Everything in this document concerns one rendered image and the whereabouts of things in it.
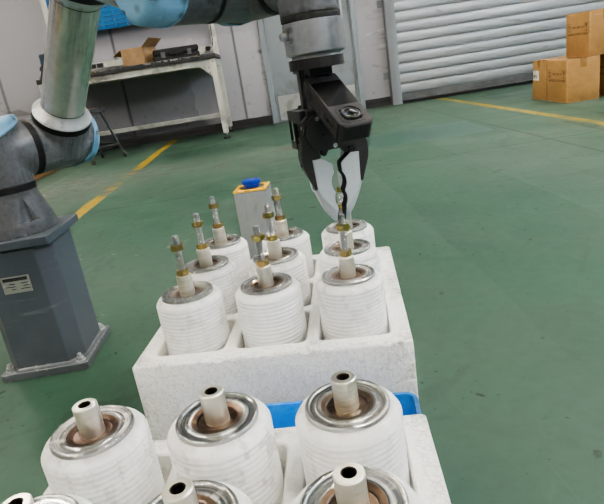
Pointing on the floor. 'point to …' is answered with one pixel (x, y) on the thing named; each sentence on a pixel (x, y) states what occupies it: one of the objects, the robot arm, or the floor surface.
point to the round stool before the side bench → (110, 131)
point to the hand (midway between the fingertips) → (341, 211)
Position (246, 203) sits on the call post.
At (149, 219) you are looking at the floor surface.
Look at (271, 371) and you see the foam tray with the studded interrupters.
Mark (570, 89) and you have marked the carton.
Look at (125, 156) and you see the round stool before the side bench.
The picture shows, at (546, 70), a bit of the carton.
